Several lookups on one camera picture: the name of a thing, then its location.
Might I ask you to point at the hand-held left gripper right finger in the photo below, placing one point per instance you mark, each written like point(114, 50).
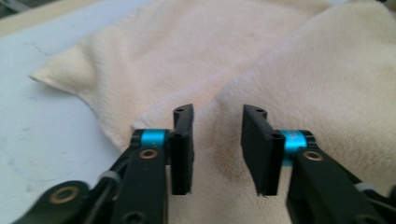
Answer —
point(261, 155)

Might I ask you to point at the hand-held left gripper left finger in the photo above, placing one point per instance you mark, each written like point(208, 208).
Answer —
point(180, 149)

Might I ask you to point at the cream terry towel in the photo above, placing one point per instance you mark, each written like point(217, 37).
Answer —
point(249, 62)

